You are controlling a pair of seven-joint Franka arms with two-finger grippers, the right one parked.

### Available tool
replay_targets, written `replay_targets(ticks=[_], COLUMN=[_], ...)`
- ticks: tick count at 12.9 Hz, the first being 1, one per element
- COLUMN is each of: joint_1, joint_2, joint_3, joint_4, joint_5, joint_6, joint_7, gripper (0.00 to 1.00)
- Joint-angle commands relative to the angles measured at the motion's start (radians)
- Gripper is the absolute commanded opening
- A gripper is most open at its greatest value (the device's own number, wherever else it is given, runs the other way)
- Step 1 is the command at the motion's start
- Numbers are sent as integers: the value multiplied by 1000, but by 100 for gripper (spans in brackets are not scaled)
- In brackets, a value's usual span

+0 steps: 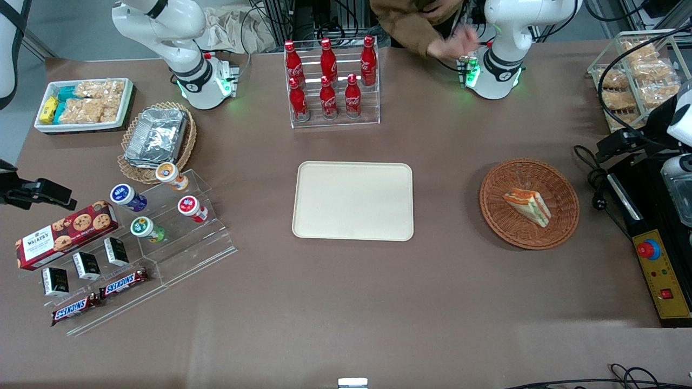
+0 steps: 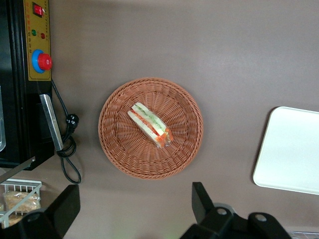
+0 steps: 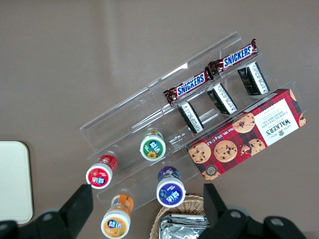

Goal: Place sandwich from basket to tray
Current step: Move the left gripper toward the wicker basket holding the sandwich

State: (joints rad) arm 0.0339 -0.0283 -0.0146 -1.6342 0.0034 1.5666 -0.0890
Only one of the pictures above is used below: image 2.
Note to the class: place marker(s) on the plastic-wrapped triangle sandwich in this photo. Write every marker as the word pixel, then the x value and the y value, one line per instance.
pixel 149 123

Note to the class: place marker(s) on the black machine with yellow panel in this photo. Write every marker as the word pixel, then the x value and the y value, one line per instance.
pixel 15 104

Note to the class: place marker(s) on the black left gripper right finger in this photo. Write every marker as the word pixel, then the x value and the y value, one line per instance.
pixel 219 226

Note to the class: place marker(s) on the red and blue emergency button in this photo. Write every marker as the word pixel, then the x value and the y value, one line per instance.
pixel 43 61

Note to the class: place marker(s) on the black power plug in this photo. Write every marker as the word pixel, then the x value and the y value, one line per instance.
pixel 72 119

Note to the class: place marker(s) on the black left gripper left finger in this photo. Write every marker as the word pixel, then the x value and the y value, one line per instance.
pixel 57 216

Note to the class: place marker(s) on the white plastic tray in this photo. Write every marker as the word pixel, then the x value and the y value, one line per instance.
pixel 289 152

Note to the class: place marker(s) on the wrapped crumbly snack pack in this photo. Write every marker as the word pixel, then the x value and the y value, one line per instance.
pixel 21 201

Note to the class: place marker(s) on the flat silver metal strip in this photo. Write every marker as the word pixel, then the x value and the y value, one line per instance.
pixel 15 170

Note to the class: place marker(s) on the round brown wicker basket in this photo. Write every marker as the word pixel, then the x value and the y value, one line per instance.
pixel 124 149

